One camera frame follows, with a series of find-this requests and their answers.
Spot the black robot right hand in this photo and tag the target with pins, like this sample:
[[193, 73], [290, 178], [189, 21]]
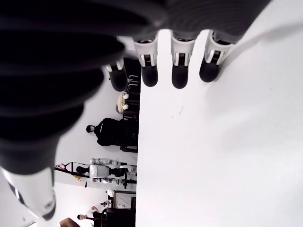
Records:
[[47, 82]]

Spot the beige plush toy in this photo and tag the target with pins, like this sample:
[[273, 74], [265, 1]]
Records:
[[123, 101]]

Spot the black metal rack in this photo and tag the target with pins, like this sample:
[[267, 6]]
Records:
[[132, 99]]

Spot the white humanoid robot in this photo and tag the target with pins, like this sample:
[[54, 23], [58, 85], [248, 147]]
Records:
[[106, 171]]

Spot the seated person in white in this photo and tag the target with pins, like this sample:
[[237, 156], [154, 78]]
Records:
[[91, 214]]

